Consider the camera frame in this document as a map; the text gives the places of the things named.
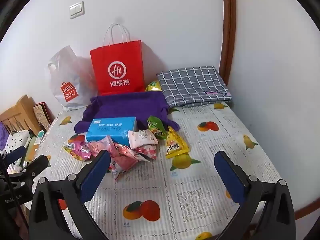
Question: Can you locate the magenta yellow snack packet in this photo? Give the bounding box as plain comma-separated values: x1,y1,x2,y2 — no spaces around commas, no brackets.
62,141,92,161

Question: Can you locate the pale pink peach cake packet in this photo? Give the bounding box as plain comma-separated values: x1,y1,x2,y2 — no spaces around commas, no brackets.
88,135,120,158

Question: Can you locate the pink bear candy packet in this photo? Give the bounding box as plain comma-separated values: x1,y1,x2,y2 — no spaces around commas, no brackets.
111,154,149,180

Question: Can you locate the white pink small snack packet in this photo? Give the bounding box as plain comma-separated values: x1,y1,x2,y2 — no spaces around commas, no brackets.
128,129,158,149

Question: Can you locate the pink strawberry snack packet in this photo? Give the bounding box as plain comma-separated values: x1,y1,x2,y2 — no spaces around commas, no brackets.
133,145,157,160

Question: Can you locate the green snack packet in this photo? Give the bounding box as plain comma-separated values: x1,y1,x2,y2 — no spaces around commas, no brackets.
147,115,167,140

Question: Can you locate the yellow triangular snack packet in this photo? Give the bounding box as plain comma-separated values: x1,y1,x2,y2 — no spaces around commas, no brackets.
165,126,190,159

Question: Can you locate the black white spotted cushion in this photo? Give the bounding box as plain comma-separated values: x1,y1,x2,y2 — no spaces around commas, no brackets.
1,130,31,166

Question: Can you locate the wooden chair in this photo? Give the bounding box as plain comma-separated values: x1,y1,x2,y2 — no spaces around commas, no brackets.
0,95,42,135

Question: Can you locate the patterned book box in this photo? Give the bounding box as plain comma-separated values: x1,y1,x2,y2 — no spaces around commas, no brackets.
33,101,55,131

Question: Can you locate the blue tissue pack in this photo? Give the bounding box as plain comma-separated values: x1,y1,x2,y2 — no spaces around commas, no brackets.
86,116,138,146

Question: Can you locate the white Miniso plastic bag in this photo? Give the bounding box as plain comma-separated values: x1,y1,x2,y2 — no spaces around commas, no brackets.
44,46,98,111

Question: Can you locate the fruit print tablecloth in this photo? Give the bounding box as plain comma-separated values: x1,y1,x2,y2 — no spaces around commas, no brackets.
24,102,283,240

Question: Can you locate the purple towel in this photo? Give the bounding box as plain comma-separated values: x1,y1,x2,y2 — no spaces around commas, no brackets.
74,92,180,134

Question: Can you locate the red Haidilao paper bag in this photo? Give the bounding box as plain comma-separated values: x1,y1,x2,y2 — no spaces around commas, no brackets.
90,23,145,95

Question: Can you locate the yellow green chip bag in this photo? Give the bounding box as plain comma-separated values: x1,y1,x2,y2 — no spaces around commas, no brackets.
145,80,162,92

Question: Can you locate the grey checked folded cloth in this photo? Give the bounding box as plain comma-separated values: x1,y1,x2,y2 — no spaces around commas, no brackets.
157,66,232,108

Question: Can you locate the white wall light switch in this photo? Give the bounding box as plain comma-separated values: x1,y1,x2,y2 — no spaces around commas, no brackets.
69,1,85,19

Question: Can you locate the brown wooden door frame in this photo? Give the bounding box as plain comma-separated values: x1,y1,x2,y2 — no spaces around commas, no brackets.
219,0,236,84

